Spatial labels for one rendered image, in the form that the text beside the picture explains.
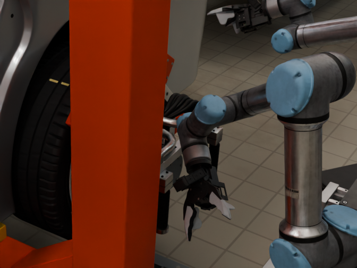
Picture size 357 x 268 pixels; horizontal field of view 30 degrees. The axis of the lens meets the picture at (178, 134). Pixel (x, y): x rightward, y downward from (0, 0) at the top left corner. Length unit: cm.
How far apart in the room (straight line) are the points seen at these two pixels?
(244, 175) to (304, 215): 222
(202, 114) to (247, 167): 212
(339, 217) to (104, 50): 71
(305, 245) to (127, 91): 55
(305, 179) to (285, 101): 19
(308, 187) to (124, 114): 45
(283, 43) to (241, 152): 193
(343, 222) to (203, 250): 159
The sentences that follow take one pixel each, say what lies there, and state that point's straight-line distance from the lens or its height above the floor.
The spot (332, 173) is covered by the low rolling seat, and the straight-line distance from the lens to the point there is 327.
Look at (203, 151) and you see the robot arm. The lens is 182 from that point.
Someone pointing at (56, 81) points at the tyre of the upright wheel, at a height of 114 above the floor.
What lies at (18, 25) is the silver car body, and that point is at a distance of 194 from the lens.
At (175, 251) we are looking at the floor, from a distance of 318.
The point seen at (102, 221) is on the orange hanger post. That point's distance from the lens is 163.
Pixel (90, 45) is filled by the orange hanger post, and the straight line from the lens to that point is 143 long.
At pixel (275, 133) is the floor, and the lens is 426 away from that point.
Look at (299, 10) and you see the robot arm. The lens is 226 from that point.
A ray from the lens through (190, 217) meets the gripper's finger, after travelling 179.
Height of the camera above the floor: 200
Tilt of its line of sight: 29 degrees down
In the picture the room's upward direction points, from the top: 4 degrees clockwise
